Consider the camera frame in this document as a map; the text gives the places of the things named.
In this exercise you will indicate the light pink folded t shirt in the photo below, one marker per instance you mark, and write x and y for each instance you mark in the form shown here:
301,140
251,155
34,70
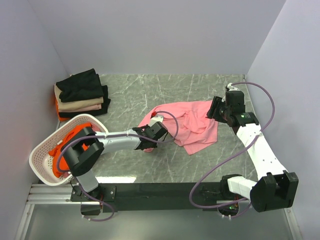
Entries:
83,109

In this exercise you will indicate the beige folded t shirt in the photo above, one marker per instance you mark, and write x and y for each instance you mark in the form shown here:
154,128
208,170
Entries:
75,104

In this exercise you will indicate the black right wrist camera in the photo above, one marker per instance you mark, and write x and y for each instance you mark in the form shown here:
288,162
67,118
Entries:
235,100

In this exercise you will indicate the orange t shirt in basket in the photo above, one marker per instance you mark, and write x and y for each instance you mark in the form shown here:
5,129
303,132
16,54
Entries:
56,151

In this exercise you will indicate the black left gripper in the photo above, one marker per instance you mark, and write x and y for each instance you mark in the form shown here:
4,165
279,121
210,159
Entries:
160,130

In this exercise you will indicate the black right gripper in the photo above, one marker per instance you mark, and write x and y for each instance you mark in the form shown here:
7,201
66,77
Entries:
215,108

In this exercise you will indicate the orange folded t shirt bottom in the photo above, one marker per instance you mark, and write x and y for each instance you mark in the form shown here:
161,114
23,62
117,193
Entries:
61,119

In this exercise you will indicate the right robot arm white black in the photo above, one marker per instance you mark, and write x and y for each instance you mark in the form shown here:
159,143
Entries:
276,187

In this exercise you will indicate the black folded t shirt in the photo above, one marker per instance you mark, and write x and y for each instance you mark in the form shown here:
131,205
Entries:
102,111
81,86

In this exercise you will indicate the white plastic laundry basket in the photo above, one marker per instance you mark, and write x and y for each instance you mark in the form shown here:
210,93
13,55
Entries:
42,163

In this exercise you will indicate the aluminium frame rail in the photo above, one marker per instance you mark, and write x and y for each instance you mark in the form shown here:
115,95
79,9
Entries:
41,194

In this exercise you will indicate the black folded t shirt lower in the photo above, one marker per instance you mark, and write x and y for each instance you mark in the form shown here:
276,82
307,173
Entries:
102,111

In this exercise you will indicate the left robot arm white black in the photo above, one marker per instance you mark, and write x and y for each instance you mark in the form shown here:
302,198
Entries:
83,150

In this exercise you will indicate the black folded t shirt top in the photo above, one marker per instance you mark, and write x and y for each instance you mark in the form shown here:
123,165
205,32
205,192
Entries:
81,86

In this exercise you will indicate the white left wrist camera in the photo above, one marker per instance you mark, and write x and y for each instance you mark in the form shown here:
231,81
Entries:
155,117

